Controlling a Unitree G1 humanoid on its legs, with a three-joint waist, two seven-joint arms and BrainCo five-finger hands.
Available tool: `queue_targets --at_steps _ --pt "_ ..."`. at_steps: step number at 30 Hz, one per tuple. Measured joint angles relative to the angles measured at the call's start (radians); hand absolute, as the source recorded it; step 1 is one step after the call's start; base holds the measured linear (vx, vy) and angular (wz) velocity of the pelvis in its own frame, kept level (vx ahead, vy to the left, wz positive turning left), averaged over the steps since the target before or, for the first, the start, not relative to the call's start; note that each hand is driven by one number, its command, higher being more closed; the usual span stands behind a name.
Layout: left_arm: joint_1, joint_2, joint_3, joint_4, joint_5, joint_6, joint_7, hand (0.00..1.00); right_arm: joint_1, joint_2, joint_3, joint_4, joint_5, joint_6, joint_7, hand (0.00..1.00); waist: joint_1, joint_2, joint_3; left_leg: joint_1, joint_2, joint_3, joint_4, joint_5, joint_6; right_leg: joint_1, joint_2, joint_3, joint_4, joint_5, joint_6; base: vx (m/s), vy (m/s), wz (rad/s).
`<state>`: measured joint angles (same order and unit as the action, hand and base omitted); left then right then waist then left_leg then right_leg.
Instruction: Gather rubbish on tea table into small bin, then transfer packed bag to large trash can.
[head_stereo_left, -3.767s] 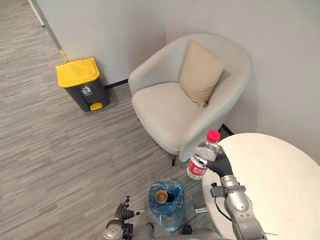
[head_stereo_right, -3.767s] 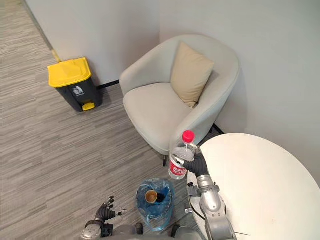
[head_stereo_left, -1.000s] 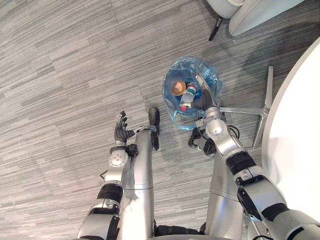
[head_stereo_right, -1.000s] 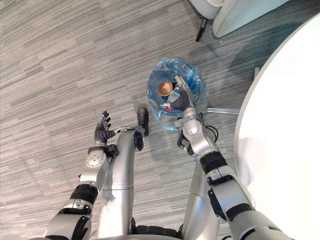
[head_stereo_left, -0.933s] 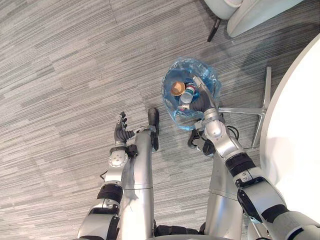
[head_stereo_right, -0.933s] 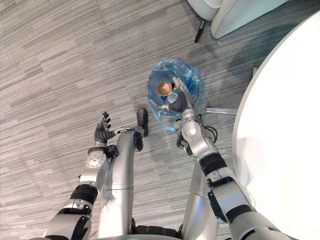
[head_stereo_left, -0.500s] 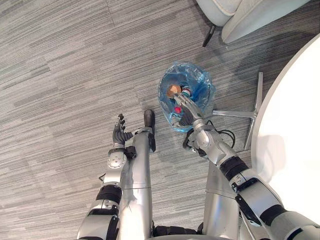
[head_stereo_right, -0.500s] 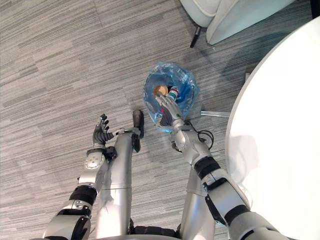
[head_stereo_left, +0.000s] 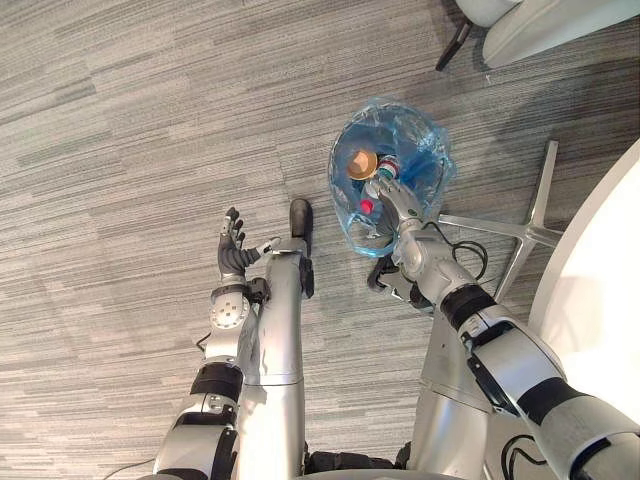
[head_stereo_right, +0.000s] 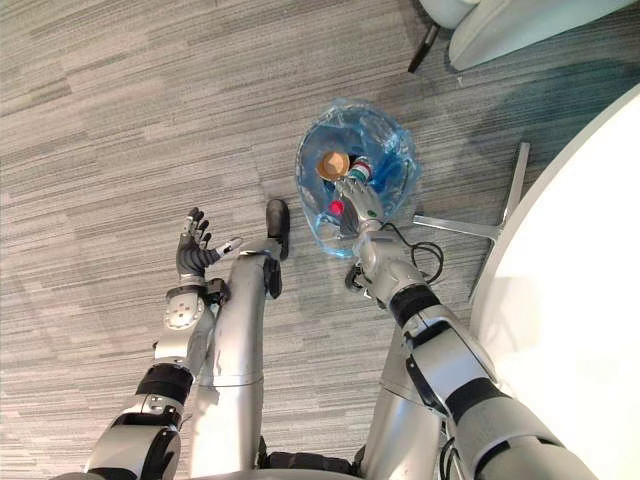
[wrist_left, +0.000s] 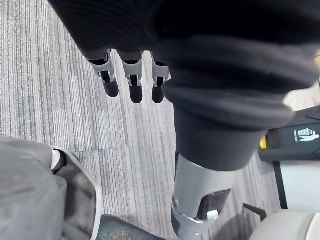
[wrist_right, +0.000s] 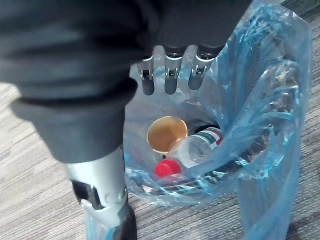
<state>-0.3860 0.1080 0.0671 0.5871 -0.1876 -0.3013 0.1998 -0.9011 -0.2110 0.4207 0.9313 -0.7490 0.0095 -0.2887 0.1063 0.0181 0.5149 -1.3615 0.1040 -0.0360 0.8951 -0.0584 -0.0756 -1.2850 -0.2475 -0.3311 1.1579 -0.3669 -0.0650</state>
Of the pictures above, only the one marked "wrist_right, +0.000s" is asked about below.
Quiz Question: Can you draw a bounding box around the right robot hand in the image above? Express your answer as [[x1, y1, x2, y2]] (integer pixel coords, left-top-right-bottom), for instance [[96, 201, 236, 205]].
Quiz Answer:
[[0, 0, 253, 240]]

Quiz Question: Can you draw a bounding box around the blue plastic trash bag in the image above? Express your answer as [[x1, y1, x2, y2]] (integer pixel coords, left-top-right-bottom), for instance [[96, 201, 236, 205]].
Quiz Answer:
[[83, 4, 313, 240]]

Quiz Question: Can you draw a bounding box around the paper cup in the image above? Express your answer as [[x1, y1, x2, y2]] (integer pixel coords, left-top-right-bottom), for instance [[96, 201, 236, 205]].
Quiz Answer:
[[146, 116, 188, 155]]

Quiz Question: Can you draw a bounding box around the clear plastic bottle green label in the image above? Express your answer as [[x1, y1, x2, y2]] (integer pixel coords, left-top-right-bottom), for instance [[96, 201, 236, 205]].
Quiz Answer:
[[167, 126, 224, 169]]

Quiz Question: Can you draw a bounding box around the red bottle cap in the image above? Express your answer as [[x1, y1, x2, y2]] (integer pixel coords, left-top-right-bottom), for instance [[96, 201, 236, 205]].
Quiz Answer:
[[154, 159, 182, 178]]

